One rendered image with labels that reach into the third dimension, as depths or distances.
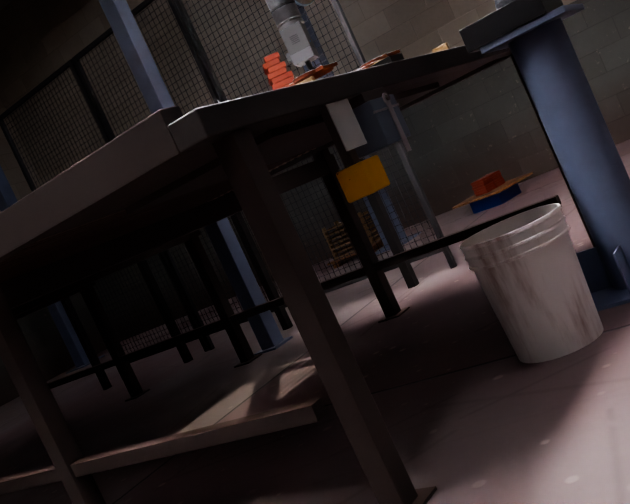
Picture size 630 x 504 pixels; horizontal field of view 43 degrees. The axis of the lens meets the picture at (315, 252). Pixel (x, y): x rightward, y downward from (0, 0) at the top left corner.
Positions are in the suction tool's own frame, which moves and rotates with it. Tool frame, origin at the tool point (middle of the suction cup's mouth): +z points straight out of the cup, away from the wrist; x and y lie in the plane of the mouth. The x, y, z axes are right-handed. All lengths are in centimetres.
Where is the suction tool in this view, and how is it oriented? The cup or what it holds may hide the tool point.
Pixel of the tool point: (314, 76)
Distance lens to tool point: 229.2
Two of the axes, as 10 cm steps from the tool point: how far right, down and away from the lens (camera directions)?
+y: -2.0, 1.6, -9.7
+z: 4.2, 9.1, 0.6
